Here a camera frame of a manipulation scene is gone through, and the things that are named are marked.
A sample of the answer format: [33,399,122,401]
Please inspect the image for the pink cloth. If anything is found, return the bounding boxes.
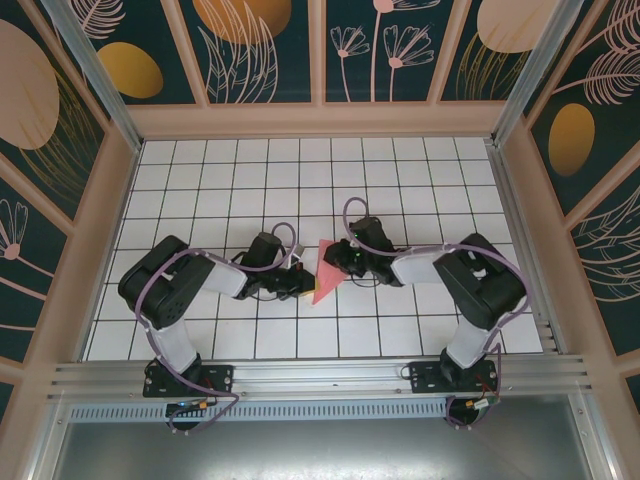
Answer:
[310,238,350,306]

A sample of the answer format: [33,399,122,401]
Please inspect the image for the grey metal sheet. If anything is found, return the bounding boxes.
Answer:
[49,419,591,480]

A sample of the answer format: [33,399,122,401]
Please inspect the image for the small circuit board with connector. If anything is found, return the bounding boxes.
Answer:
[166,398,210,414]
[464,396,503,415]

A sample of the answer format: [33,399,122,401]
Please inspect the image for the long aluminium mounting rail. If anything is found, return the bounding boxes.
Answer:
[47,353,594,401]

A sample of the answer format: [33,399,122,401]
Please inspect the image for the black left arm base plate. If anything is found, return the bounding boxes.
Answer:
[143,360,235,399]

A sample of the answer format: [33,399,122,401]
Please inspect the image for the grey slotted cable duct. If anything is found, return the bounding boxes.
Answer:
[67,402,451,424]

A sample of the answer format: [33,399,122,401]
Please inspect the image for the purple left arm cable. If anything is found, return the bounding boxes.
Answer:
[135,221,300,437]

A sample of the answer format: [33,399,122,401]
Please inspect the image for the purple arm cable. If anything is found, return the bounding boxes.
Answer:
[342,197,530,431]
[135,221,300,437]

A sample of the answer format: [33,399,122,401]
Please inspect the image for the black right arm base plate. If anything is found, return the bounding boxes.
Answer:
[408,359,501,396]

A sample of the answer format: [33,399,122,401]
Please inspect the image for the aluminium side rail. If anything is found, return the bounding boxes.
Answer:
[487,142,559,356]

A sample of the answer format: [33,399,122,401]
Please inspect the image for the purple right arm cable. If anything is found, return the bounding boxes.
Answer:
[342,197,530,431]

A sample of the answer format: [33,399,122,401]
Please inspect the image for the aluminium frame post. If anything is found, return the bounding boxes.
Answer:
[40,0,145,152]
[491,0,586,147]

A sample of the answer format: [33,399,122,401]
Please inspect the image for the aluminium frame bar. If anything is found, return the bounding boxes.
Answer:
[27,399,71,480]
[569,394,619,480]

